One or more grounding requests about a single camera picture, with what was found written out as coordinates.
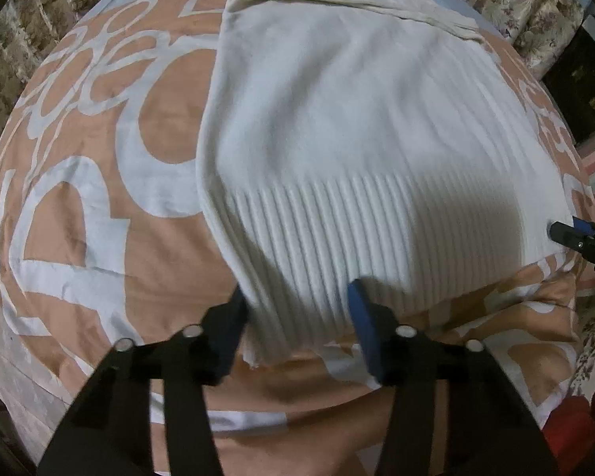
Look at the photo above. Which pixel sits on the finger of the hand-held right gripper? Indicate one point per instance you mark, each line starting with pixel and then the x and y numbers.
pixel 567 235

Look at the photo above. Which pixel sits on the red cloth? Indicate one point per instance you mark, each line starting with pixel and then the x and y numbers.
pixel 582 436

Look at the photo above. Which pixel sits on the white knit sweater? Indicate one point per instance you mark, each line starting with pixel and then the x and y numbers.
pixel 352 134

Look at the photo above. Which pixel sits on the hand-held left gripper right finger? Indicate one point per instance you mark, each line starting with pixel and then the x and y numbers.
pixel 364 327

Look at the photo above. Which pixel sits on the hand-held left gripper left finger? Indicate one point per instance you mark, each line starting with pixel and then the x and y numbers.
pixel 229 339

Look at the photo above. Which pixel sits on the orange and white printed bedsheet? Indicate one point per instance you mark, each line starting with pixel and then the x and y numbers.
pixel 104 208

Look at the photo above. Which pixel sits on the floral patterned cloth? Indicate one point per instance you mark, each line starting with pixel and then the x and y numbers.
pixel 589 369

